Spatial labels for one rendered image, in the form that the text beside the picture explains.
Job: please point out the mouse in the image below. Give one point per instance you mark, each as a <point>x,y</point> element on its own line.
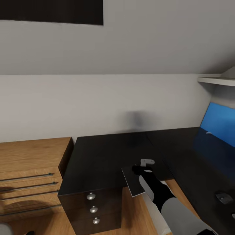
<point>224,198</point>

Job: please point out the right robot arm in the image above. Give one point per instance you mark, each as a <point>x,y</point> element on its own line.
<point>179,218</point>

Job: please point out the swivel chair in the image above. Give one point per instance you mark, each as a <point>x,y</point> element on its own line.
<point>5,229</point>

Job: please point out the notebook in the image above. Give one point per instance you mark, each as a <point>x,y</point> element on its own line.
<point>133,181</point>

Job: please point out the fixed window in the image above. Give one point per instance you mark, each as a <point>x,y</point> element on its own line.
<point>88,12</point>

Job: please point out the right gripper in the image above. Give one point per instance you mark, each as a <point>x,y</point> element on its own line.
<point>138,168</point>

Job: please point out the desk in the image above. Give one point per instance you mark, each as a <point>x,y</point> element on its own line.
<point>202,165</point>

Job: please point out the room divider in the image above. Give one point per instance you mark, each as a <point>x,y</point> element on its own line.
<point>219,121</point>

